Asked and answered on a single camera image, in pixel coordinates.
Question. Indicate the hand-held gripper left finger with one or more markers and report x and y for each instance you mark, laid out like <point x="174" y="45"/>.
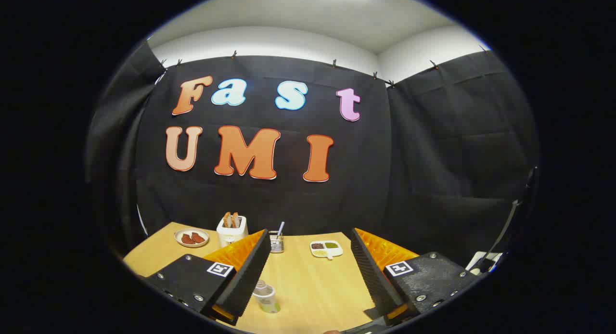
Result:
<point x="250" y="271"/>

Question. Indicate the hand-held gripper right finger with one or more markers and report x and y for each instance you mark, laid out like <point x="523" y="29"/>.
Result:
<point x="373" y="276"/>

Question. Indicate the clear plastic juice bottle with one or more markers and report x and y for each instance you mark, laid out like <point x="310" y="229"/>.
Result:
<point x="267" y="299"/>

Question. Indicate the white toaster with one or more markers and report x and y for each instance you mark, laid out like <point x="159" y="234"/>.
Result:
<point x="231" y="235"/>

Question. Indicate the white divided dish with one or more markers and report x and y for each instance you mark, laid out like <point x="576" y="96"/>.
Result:
<point x="337" y="251"/>

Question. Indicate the metal spoon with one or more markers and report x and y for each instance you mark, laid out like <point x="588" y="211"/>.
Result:
<point x="280" y="228"/>

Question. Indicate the toast slice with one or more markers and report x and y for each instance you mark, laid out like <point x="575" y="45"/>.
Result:
<point x="226" y="220"/>
<point x="236" y="220"/>

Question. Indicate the wooden table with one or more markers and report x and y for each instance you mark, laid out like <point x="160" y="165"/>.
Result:
<point x="313" y="286"/>

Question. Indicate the brown meat piece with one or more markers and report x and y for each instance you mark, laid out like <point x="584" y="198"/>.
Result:
<point x="198" y="237"/>
<point x="187" y="239"/>

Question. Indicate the white round plate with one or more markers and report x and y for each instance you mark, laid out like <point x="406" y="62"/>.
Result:
<point x="179" y="236"/>

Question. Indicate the black backdrop cloth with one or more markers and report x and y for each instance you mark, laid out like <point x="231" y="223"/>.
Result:
<point x="423" y="170"/>

